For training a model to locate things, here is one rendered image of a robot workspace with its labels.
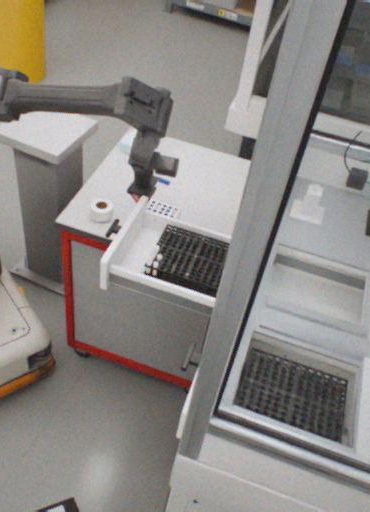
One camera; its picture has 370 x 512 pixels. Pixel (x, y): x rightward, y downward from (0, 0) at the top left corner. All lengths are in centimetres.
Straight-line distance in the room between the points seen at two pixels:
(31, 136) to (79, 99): 96
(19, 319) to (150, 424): 63
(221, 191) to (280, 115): 137
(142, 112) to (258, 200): 55
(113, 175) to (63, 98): 76
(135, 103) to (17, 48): 284
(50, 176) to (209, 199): 64
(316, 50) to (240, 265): 26
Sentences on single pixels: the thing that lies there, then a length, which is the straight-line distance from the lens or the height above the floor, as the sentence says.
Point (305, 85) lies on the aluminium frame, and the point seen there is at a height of 168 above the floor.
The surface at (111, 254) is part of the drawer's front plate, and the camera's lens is 135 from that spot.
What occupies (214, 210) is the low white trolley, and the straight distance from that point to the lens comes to 178.
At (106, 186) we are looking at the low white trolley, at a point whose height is 76.
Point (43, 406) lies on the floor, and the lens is 217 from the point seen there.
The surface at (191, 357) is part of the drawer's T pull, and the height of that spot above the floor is 91.
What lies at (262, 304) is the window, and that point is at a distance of 68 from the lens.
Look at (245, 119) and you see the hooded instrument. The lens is 207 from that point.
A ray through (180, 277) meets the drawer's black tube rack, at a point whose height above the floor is 90.
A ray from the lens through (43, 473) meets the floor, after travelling 206.
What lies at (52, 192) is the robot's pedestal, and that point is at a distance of 215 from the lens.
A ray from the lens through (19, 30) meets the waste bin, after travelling 382.
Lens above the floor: 188
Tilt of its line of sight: 45 degrees down
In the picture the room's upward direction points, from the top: 10 degrees clockwise
